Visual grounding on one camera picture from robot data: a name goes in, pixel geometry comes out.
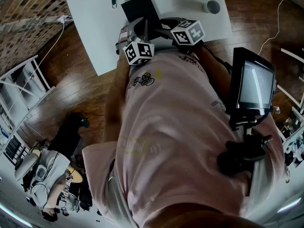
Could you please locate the person's left forearm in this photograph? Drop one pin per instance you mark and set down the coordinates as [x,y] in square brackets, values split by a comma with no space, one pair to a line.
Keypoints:
[116,91]

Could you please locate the white metal shelf rack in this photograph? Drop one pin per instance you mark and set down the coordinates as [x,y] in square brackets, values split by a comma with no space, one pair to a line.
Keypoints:
[21,96]

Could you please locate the black monitor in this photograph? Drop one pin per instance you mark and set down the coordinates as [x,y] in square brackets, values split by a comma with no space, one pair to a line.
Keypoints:
[253,79]

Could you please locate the grey trousers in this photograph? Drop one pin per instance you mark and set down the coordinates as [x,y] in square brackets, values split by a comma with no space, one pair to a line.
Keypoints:
[116,198]

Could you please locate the yellow round stool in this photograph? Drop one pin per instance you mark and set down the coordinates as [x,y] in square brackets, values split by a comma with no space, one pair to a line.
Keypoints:
[74,174]

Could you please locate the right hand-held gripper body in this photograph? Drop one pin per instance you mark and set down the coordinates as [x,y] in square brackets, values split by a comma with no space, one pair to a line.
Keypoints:
[187,33]

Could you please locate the white metal frame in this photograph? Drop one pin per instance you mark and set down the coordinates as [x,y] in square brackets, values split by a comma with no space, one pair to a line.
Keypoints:
[291,79]

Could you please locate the person's left hand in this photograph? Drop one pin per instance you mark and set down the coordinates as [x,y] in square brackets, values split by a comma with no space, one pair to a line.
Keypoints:
[123,35]

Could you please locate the black box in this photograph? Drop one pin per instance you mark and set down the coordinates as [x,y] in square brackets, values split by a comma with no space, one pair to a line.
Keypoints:
[142,9]

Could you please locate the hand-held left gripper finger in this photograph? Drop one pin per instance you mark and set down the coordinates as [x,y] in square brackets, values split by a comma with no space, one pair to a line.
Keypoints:
[135,22]
[146,31]

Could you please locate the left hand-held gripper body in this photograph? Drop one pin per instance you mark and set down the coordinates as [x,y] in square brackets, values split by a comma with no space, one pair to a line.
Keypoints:
[139,53]

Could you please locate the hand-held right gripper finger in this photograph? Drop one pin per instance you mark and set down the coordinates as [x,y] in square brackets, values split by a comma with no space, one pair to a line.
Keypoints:
[169,20]
[163,33]

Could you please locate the pink printed shirt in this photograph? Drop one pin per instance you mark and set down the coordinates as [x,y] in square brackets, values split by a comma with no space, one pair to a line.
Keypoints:
[171,132]

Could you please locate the person's right forearm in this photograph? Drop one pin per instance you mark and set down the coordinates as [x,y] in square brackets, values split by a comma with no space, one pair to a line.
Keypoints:
[211,56]

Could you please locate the grey cup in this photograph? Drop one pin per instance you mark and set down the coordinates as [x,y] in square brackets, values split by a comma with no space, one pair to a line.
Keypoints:
[211,6]

